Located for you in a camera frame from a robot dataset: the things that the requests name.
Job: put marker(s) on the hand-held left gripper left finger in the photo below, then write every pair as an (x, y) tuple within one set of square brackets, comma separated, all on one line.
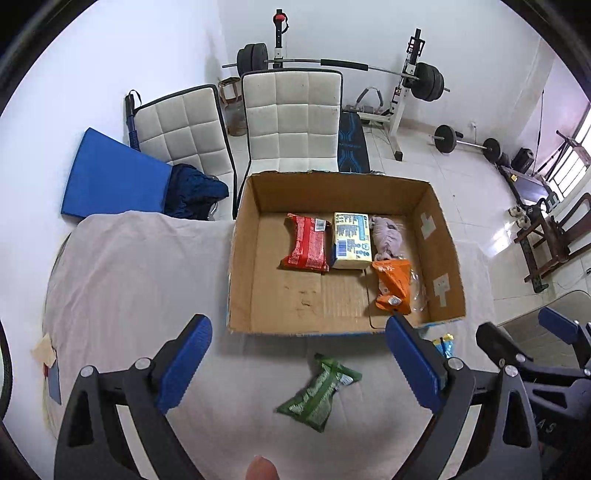
[(184, 364)]

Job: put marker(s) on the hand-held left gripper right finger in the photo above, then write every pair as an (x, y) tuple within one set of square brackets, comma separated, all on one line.
[(413, 364)]

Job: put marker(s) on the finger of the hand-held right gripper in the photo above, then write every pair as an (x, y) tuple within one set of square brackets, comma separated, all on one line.
[(558, 321), (496, 341)]

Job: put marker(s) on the green snack packet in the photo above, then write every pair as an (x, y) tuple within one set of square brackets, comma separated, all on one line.
[(318, 392)]

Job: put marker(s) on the cardboard box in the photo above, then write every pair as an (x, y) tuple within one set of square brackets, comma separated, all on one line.
[(323, 295)]

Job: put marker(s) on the person's left hand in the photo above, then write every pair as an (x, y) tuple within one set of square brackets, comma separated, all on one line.
[(262, 468)]

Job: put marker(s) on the grey chair seat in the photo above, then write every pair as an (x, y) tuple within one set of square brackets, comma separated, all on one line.
[(545, 341)]

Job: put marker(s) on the blue and yellow packet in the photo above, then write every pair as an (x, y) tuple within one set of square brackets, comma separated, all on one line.
[(443, 346)]

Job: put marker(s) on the clear plastic bag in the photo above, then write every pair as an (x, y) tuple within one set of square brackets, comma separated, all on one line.
[(418, 290)]

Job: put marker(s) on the dark wooden chair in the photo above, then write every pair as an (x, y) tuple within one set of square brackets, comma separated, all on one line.
[(556, 240)]

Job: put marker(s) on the orange snack packet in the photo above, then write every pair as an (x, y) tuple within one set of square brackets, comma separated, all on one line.
[(392, 281)]

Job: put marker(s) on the pair of white sneakers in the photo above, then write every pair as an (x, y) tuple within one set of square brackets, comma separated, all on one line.
[(519, 216)]

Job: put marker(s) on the blue card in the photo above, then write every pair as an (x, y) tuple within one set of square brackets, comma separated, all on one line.
[(54, 385)]

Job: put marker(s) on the yellow tissue packet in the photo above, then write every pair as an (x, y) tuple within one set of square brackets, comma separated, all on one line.
[(352, 240)]

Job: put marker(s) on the yellow paper note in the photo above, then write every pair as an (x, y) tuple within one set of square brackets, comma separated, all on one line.
[(44, 353)]

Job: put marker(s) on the black treadmill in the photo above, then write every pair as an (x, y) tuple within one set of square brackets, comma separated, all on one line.
[(526, 182)]

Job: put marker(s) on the red snack packet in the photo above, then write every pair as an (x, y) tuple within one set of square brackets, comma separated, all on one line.
[(307, 244)]

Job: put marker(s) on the barred window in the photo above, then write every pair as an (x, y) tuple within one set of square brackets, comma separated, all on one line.
[(572, 157)]

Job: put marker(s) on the black box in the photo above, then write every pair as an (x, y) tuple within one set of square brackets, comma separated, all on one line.
[(524, 159)]

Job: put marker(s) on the dark blue jacket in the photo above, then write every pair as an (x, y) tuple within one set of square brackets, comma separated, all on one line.
[(194, 189)]

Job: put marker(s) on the blue foam mat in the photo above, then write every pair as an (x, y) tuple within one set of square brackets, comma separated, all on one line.
[(115, 175)]

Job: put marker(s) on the short barbell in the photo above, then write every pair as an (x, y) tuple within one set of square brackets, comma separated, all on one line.
[(445, 137)]

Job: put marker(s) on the black and blue bench pad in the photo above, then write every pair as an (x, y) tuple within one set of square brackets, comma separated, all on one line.
[(353, 143)]

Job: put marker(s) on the white quilted chair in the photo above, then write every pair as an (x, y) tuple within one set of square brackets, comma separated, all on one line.
[(184, 134), (291, 120)]

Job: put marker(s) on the white bench press rack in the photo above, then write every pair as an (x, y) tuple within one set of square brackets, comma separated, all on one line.
[(396, 120)]

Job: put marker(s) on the blue and black pump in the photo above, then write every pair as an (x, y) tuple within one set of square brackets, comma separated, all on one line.
[(131, 120)]

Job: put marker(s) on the long barbell with black plates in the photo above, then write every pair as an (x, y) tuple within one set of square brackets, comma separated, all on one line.
[(429, 82)]

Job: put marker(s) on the wooden stool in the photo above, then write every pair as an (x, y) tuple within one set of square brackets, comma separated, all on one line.
[(229, 90)]

